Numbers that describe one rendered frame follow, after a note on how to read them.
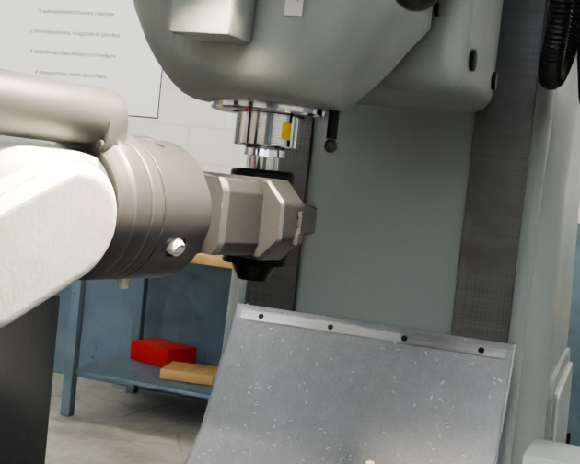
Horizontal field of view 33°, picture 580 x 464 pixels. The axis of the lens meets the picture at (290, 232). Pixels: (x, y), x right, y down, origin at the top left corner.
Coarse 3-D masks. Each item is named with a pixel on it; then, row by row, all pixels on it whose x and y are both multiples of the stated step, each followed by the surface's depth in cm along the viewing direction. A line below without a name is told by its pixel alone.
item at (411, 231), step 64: (512, 0) 100; (512, 64) 101; (576, 64) 109; (320, 128) 108; (384, 128) 106; (448, 128) 103; (512, 128) 101; (576, 128) 110; (320, 192) 108; (384, 192) 106; (448, 192) 103; (512, 192) 101; (576, 192) 124; (320, 256) 108; (384, 256) 106; (448, 256) 104; (512, 256) 101; (384, 320) 106; (448, 320) 104; (512, 320) 101; (512, 384) 102; (512, 448) 103
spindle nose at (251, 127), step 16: (240, 112) 69; (256, 112) 68; (272, 112) 68; (240, 128) 69; (256, 128) 68; (272, 128) 68; (240, 144) 70; (256, 144) 68; (272, 144) 68; (288, 144) 69
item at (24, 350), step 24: (48, 312) 83; (0, 336) 75; (24, 336) 79; (48, 336) 83; (0, 360) 75; (24, 360) 79; (48, 360) 84; (0, 384) 75; (24, 384) 80; (48, 384) 84; (0, 408) 76; (24, 408) 80; (48, 408) 85; (0, 432) 76; (24, 432) 81; (0, 456) 77; (24, 456) 81
